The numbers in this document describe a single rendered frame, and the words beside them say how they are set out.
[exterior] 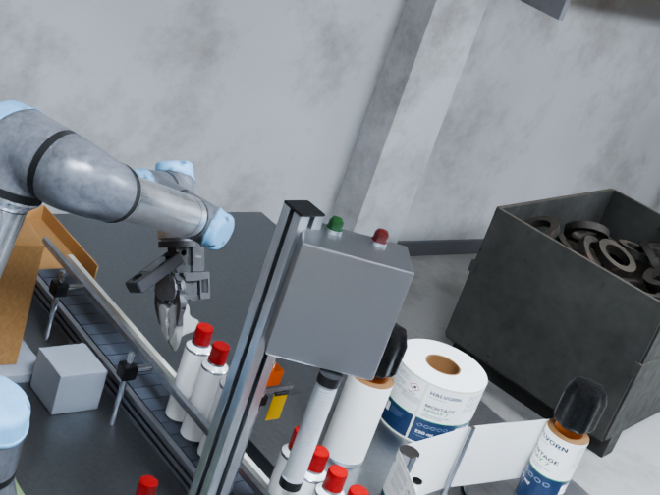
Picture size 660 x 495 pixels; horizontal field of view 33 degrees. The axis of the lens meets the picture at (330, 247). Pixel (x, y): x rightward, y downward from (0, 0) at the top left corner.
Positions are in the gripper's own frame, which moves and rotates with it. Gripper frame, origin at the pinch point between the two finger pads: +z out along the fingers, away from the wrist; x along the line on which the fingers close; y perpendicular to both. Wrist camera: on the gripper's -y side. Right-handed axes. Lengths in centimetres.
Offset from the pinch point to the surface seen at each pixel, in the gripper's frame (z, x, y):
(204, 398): 8.9, -13.6, -1.8
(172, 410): 12.1, -3.3, -2.2
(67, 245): -19, 64, 13
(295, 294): -12, -59, -17
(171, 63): -85, 172, 115
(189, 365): 3.3, -9.0, -2.0
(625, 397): 44, 59, 237
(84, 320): -3.6, 28.7, -2.5
